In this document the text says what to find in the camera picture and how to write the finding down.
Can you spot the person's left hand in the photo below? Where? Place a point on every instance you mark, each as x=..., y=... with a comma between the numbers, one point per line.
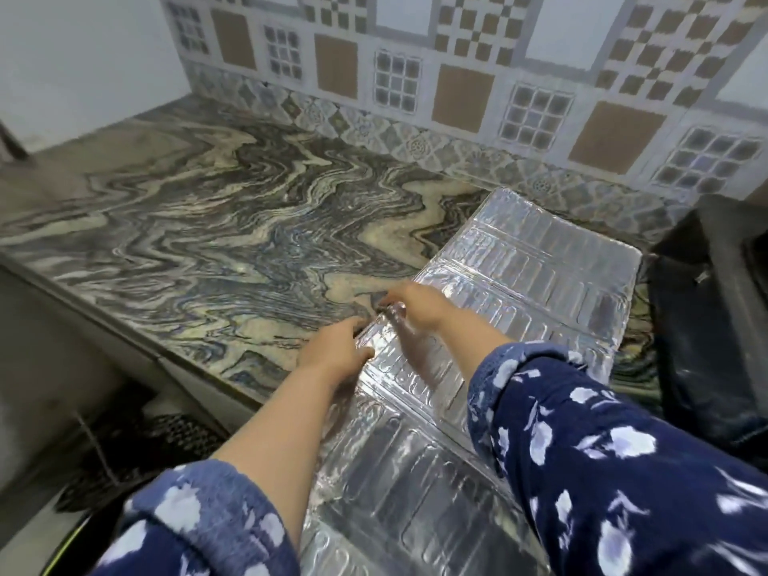
x=333, y=356

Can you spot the person's right hand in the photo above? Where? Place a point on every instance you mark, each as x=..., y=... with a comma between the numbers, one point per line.
x=423, y=305

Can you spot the person's right fingers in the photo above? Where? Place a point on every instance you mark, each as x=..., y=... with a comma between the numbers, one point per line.
x=395, y=302

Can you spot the person's left fingers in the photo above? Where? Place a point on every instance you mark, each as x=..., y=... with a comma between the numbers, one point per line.
x=362, y=341

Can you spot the silver embossed foil splash guard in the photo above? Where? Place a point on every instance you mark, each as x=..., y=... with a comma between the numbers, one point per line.
x=540, y=281

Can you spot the person's left forearm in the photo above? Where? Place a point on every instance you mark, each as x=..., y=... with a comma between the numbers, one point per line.
x=270, y=437

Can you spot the person's right forearm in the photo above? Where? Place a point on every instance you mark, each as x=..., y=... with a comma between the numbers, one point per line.
x=600, y=461

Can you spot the black mesh basket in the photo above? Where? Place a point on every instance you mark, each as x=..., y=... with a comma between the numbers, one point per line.
x=174, y=437

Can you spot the black gas stove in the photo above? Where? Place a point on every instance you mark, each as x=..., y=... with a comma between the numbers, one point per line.
x=708, y=329

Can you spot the black bin with green line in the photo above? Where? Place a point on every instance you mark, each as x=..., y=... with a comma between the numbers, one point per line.
x=75, y=542

